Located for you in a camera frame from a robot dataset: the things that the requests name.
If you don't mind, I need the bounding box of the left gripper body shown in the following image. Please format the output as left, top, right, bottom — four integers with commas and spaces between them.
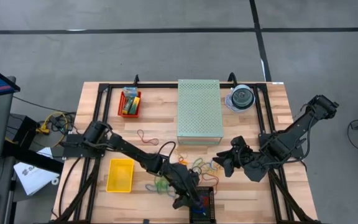
163, 162, 202, 210

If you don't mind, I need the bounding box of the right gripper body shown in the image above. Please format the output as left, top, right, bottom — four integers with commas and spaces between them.
228, 136, 272, 184

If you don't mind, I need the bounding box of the green coil wristband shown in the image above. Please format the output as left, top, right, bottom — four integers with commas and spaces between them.
156, 179, 170, 192

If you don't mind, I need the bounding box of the yellow green crayon box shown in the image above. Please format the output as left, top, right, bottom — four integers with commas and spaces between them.
129, 96, 142, 116
122, 96, 135, 116

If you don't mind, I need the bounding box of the small green card box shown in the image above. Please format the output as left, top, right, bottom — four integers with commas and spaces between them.
122, 86, 139, 99

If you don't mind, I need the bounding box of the black plastic basket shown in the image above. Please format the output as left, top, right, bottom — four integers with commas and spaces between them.
188, 185, 217, 224

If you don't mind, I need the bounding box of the mint green perforated metal shelf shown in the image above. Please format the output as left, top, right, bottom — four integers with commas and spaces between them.
176, 79, 224, 146

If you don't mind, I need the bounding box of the yellow plastic basket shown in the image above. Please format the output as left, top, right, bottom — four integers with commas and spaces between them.
105, 158, 135, 194

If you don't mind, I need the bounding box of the clear disc spindle case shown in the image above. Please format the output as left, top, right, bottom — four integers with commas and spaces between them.
224, 83, 256, 113

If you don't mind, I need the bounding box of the red plastic basket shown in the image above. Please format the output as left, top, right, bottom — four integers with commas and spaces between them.
117, 90, 142, 118

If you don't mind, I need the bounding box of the white paper sheet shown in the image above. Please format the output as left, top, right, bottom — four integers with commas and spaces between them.
13, 147, 61, 197

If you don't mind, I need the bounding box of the black box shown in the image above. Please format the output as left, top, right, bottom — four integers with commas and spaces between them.
6, 113, 40, 150

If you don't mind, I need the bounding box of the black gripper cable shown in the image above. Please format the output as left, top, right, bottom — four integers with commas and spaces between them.
155, 141, 177, 161

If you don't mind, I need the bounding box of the black metal table frame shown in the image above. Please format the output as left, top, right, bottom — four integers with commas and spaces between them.
53, 81, 321, 224

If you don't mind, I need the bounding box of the thick dark cable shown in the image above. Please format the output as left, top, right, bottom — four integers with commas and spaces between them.
57, 156, 84, 220

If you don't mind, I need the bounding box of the black cable bundle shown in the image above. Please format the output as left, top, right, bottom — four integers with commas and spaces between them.
47, 112, 76, 133

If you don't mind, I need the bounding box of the yellow cable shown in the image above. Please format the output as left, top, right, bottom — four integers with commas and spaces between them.
35, 111, 74, 147

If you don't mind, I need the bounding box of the thin black cable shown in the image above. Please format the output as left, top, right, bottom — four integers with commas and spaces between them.
12, 95, 78, 114

